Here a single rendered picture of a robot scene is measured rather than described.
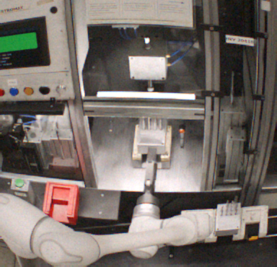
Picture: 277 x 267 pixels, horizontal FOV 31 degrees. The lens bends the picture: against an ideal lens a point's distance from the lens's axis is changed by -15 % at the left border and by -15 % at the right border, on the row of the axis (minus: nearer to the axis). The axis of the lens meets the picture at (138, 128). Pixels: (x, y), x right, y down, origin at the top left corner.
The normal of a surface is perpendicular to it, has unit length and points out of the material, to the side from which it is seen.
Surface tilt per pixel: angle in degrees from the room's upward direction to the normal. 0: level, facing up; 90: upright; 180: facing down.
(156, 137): 0
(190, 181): 0
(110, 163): 0
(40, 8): 90
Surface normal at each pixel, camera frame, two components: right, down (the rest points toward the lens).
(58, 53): -0.09, 0.74
